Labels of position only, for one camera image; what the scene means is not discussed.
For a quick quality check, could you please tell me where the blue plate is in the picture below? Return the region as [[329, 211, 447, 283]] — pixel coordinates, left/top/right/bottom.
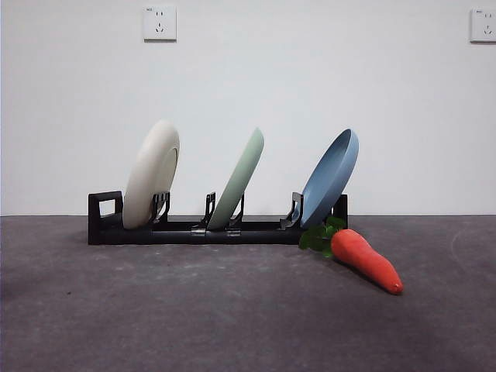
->
[[300, 128, 360, 229]]

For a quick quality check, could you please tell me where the orange carrot with green leaves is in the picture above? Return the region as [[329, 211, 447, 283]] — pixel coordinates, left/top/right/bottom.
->
[[298, 215, 405, 296]]

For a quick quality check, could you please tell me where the white wall socket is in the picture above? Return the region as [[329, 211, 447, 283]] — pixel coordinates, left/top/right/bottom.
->
[[143, 5, 178, 43], [469, 7, 496, 43]]

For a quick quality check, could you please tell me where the black plate rack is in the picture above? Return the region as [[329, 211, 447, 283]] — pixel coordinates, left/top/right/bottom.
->
[[88, 189, 349, 246]]

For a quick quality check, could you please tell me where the white plate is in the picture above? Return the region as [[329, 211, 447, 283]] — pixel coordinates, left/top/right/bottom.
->
[[122, 119, 181, 230]]

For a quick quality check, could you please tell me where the green plate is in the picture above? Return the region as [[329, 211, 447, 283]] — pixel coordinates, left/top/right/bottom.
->
[[207, 126, 266, 230]]

